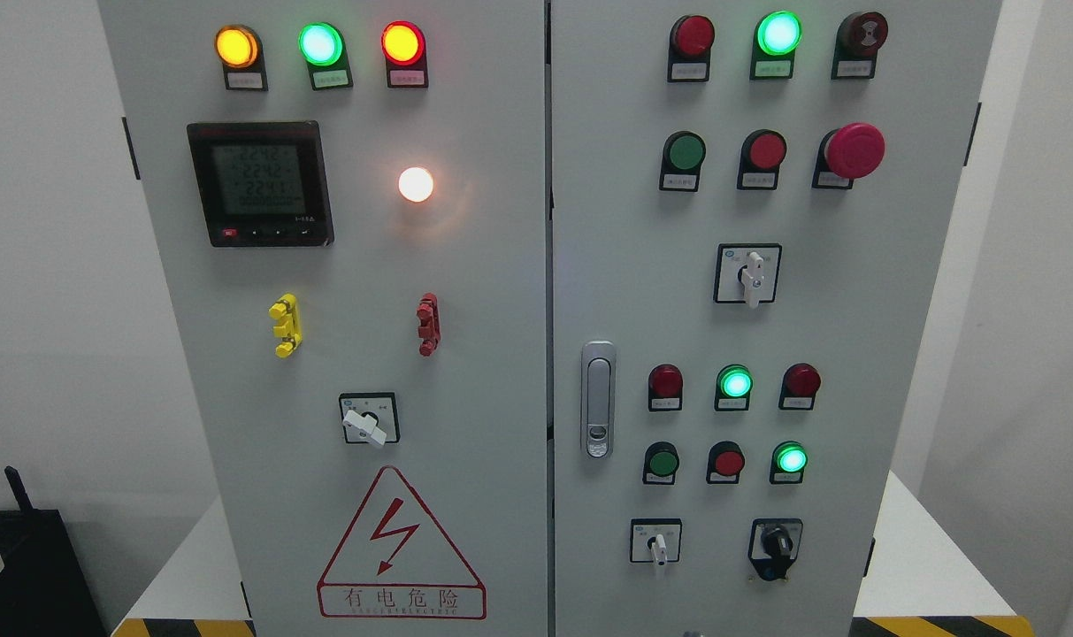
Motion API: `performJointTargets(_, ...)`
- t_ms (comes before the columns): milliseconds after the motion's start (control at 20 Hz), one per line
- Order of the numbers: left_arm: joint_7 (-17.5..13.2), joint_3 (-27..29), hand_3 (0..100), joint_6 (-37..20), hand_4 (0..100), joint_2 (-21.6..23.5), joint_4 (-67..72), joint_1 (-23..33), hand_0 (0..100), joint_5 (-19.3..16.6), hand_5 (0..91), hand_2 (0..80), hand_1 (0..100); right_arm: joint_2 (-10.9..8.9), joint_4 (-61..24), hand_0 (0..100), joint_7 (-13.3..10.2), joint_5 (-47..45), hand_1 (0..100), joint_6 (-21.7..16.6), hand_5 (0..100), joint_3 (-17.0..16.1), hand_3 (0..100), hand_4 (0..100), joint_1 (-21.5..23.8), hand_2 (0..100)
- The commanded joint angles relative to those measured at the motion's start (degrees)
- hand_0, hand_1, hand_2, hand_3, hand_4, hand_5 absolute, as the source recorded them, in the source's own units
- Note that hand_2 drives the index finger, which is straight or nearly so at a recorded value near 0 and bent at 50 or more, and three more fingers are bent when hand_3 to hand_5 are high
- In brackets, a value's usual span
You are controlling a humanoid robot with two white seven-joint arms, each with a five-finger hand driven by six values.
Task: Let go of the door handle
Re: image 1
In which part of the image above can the green lit light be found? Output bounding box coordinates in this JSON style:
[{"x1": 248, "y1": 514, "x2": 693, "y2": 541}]
[
  {"x1": 714, "y1": 364, "x2": 752, "y2": 412},
  {"x1": 750, "y1": 11, "x2": 802, "y2": 82}
]

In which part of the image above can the left white selector switch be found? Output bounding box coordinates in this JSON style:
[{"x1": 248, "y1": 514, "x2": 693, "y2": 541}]
[{"x1": 339, "y1": 392, "x2": 400, "y2": 448}]

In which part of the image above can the red push button lower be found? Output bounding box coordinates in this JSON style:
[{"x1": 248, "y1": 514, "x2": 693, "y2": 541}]
[{"x1": 705, "y1": 441, "x2": 746, "y2": 485}]

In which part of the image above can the yellow indicator light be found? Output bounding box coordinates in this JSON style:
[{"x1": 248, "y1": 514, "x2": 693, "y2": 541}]
[{"x1": 214, "y1": 24, "x2": 268, "y2": 90}]

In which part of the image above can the grey right cabinet door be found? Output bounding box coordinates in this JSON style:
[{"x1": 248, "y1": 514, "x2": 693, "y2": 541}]
[{"x1": 549, "y1": 1, "x2": 1001, "y2": 636}]

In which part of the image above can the red lit indicator light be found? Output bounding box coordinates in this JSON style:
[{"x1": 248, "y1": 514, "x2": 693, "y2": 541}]
[{"x1": 379, "y1": 20, "x2": 428, "y2": 88}]

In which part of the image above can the lower white selector switch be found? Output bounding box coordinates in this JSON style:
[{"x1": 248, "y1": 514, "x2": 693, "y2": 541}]
[{"x1": 629, "y1": 518, "x2": 684, "y2": 580}]

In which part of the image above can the green lit light top right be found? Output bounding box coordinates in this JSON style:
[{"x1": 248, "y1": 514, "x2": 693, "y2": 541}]
[{"x1": 750, "y1": 11, "x2": 802, "y2": 82}]

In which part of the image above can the silver door handle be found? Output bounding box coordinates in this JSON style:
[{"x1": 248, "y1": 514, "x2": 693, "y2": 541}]
[{"x1": 580, "y1": 342, "x2": 617, "y2": 458}]

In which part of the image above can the red push button upper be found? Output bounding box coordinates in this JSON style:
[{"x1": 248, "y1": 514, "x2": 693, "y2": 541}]
[{"x1": 737, "y1": 128, "x2": 787, "y2": 190}]

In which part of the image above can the green push button upper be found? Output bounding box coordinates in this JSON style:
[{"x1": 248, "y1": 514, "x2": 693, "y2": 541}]
[{"x1": 658, "y1": 130, "x2": 706, "y2": 192}]

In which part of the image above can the black digital power meter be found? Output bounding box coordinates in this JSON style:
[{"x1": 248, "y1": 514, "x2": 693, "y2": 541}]
[{"x1": 186, "y1": 120, "x2": 334, "y2": 249}]

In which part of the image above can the black knob selector switch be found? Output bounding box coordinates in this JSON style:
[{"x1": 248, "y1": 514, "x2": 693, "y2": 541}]
[{"x1": 747, "y1": 518, "x2": 803, "y2": 581}]

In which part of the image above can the red indicator light middle left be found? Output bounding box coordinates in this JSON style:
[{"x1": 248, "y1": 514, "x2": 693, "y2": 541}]
[{"x1": 647, "y1": 364, "x2": 684, "y2": 412}]

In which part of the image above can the grey left cabinet door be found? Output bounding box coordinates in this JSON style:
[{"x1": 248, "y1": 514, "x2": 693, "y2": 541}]
[{"x1": 98, "y1": 1, "x2": 548, "y2": 636}]

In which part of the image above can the yellow terminal connector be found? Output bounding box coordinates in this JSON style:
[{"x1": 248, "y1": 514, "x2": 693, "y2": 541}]
[{"x1": 268, "y1": 293, "x2": 304, "y2": 359}]

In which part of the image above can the upper right white selector switch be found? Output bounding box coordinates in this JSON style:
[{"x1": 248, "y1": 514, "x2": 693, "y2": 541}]
[{"x1": 712, "y1": 243, "x2": 783, "y2": 308}]

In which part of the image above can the red indicator light middle right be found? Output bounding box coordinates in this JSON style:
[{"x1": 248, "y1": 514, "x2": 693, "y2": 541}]
[{"x1": 778, "y1": 362, "x2": 822, "y2": 411}]

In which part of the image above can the red push button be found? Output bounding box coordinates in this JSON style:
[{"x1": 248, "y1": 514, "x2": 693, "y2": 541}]
[
  {"x1": 737, "y1": 128, "x2": 787, "y2": 190},
  {"x1": 705, "y1": 441, "x2": 746, "y2": 485}
]

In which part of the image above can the black box at left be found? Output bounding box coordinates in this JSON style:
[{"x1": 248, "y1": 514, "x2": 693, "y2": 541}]
[{"x1": 0, "y1": 466, "x2": 108, "y2": 636}]

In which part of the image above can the red electrical warning sticker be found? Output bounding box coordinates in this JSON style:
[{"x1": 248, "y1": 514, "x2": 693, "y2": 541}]
[{"x1": 317, "y1": 466, "x2": 487, "y2": 620}]

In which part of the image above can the green lit button lower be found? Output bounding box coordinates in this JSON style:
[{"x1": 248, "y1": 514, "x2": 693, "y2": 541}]
[{"x1": 768, "y1": 441, "x2": 809, "y2": 485}]

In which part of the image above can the white lit indicator light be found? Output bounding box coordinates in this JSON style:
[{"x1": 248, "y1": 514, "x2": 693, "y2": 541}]
[{"x1": 397, "y1": 166, "x2": 435, "y2": 204}]

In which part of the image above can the green push button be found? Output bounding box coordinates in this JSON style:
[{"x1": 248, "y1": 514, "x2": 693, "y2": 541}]
[
  {"x1": 658, "y1": 130, "x2": 706, "y2": 192},
  {"x1": 642, "y1": 441, "x2": 680, "y2": 485}
]

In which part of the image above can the red indicator light top right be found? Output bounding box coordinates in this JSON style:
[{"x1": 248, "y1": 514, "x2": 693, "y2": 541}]
[{"x1": 667, "y1": 13, "x2": 717, "y2": 83}]

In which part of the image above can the grey cabinet door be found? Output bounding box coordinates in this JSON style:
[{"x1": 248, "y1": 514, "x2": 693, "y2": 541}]
[
  {"x1": 549, "y1": 1, "x2": 1001, "y2": 636},
  {"x1": 98, "y1": 1, "x2": 548, "y2": 636}
]

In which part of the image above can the red emergency stop button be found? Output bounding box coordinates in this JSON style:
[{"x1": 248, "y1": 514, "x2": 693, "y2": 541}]
[{"x1": 811, "y1": 122, "x2": 886, "y2": 190}]

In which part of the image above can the red terminal connector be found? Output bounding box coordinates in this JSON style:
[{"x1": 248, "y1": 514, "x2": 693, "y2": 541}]
[{"x1": 416, "y1": 293, "x2": 441, "y2": 357}]

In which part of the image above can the green lit light middle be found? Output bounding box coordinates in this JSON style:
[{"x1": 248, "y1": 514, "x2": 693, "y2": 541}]
[{"x1": 714, "y1": 364, "x2": 752, "y2": 412}]

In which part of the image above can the white selector switch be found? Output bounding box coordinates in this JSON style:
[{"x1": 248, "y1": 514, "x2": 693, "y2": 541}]
[
  {"x1": 712, "y1": 243, "x2": 783, "y2": 308},
  {"x1": 629, "y1": 518, "x2": 684, "y2": 580},
  {"x1": 339, "y1": 392, "x2": 400, "y2": 448}
]

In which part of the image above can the green push button lower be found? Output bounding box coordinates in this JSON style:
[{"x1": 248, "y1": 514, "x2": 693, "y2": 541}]
[{"x1": 642, "y1": 441, "x2": 680, "y2": 485}]

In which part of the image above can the green indicator light top left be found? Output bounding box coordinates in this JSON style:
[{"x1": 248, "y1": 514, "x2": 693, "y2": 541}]
[{"x1": 297, "y1": 23, "x2": 354, "y2": 90}]

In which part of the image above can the dark red buzzer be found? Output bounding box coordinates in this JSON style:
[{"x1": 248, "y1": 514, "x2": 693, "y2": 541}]
[{"x1": 831, "y1": 11, "x2": 890, "y2": 82}]

